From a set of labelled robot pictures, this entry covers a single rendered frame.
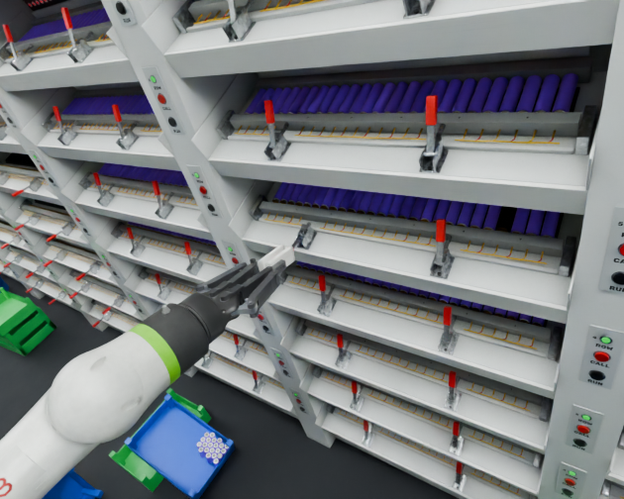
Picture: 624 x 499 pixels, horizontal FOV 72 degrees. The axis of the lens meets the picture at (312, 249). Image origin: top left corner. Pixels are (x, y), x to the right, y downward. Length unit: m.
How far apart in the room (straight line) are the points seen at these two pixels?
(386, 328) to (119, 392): 0.52
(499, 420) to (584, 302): 0.40
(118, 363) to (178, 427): 1.17
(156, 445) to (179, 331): 1.15
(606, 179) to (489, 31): 0.19
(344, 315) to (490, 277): 0.35
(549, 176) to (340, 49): 0.29
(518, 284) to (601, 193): 0.20
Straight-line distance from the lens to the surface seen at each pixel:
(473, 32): 0.51
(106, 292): 2.08
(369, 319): 0.90
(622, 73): 0.50
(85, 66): 1.00
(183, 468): 1.69
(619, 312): 0.66
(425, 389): 1.02
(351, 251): 0.77
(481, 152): 0.60
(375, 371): 1.05
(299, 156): 0.71
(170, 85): 0.81
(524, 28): 0.50
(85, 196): 1.46
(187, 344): 0.61
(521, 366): 0.83
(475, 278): 0.70
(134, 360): 0.58
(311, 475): 1.55
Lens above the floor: 1.37
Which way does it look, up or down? 36 degrees down
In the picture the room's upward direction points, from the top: 17 degrees counter-clockwise
